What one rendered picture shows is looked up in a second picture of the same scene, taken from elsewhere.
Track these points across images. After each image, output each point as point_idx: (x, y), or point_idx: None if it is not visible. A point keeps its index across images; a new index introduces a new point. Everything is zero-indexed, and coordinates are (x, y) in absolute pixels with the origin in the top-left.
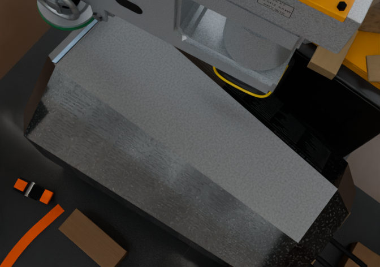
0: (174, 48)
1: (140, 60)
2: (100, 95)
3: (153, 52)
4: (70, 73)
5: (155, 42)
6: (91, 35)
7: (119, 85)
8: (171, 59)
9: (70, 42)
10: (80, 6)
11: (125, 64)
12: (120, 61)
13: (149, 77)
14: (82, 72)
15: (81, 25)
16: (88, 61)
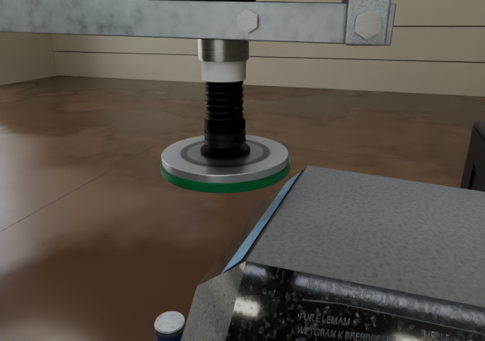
0: (465, 190)
1: (427, 212)
2: (419, 288)
3: (437, 200)
4: (295, 264)
5: (421, 190)
6: (294, 203)
7: (439, 257)
8: (479, 201)
9: (245, 238)
10: (255, 154)
11: (406, 223)
12: (392, 222)
13: (481, 230)
14: (325, 254)
15: (273, 175)
16: (321, 235)
